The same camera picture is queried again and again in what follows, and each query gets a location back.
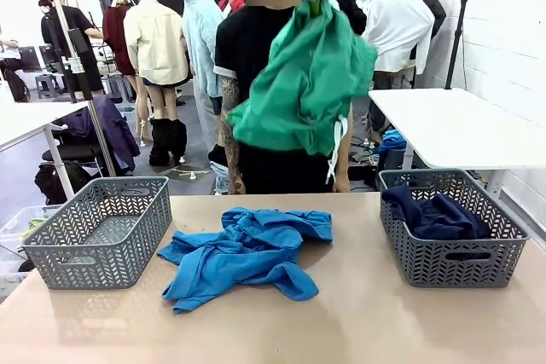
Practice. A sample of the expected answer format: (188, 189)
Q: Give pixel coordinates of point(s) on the mannequin in light blue shirt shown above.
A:
(202, 36)

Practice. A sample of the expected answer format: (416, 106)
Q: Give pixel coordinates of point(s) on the clear plastic box with lid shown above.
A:
(21, 223)

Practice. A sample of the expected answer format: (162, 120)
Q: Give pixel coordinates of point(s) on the grey plastic woven basket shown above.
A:
(452, 261)
(102, 257)

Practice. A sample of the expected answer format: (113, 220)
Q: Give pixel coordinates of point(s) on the mannequin in black coat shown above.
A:
(352, 10)

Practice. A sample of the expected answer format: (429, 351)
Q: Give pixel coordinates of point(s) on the mannequin in white shirt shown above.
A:
(396, 27)

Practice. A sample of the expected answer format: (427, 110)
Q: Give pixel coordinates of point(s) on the person's tattooed right forearm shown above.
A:
(231, 151)

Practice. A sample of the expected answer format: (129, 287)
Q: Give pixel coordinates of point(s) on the navy blue garment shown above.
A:
(443, 219)

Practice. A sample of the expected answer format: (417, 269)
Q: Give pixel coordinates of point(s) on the background person in black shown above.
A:
(77, 27)

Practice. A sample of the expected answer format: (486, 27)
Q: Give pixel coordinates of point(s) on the black tripod stand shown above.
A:
(458, 40)

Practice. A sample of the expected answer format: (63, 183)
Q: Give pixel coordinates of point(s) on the black chair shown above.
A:
(68, 153)

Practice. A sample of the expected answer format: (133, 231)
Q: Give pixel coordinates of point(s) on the background person with face mask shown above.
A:
(44, 8)

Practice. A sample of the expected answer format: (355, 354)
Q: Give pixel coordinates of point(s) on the grey stool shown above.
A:
(46, 84)

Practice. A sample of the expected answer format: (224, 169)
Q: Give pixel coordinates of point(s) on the mannequin in black jacket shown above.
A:
(436, 10)

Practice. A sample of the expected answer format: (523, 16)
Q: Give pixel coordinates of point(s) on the person's right hand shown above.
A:
(237, 185)

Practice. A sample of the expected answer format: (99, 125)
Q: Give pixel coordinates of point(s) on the black backpack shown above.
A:
(59, 183)

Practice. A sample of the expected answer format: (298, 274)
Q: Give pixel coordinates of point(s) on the person's left forearm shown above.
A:
(347, 155)

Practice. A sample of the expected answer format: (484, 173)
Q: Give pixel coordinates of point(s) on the mannequin in cream jacket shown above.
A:
(153, 40)

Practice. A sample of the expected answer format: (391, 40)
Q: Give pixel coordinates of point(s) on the white table with rounded corners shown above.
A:
(452, 125)

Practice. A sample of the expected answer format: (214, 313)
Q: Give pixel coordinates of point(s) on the white table with metal leg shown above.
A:
(30, 121)

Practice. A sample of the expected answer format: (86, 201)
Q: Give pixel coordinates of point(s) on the person in black t-shirt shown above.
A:
(251, 40)

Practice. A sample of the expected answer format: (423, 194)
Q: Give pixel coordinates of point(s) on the slanted aluminium frame pole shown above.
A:
(68, 29)

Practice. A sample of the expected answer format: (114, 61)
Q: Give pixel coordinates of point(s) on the blue fabric bundle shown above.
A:
(391, 142)

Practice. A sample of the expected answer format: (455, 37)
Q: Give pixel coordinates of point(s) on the crumpled blue jeans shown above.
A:
(221, 178)

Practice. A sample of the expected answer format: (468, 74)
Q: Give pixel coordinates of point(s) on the mannequin in maroon shirt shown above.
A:
(117, 31)

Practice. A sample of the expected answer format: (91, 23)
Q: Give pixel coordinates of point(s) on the person's left hand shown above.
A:
(343, 181)

